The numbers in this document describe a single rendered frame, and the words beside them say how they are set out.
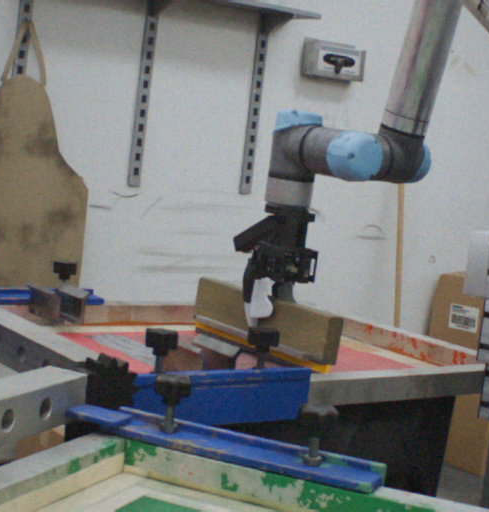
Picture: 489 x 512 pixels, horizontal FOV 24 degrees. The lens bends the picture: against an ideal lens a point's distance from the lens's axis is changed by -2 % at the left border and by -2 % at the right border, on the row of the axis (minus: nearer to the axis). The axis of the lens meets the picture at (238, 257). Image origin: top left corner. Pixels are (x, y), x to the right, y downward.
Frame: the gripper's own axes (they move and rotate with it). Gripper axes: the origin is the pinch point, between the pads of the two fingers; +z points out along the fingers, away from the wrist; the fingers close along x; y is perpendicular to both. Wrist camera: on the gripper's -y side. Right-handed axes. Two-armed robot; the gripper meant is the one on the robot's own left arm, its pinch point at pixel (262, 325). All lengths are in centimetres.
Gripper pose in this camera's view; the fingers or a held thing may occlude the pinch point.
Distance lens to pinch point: 193.8
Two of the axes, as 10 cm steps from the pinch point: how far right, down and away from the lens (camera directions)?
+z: -1.3, 9.8, 1.3
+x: 8.0, 0.2, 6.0
